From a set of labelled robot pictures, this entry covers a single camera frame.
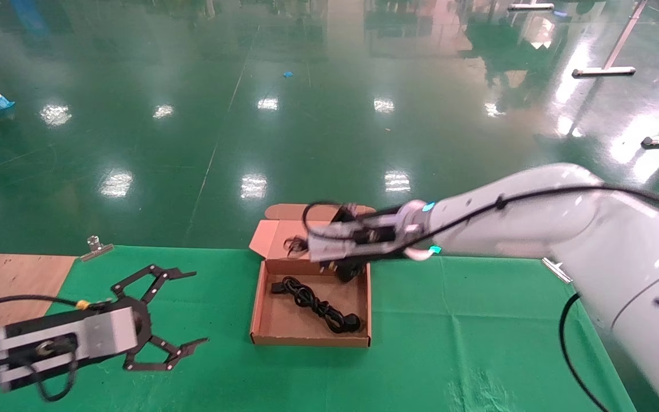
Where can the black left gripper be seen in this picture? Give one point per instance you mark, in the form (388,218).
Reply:
(145,329)

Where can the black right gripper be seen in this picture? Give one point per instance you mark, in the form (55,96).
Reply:
(351,273)

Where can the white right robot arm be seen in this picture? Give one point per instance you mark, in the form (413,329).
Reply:
(535,223)

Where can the open brown cardboard box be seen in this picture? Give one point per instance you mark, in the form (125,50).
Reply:
(284,326)

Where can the silver binder clip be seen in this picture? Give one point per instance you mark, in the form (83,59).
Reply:
(555,270)
(98,253)

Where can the green tablecloth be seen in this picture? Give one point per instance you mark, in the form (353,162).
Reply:
(449,343)

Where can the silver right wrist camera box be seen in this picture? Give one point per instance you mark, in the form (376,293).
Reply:
(335,243)

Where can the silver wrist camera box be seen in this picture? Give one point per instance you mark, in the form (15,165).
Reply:
(335,243)
(106,337)

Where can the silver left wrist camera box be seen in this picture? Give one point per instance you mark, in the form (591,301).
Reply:
(106,337)

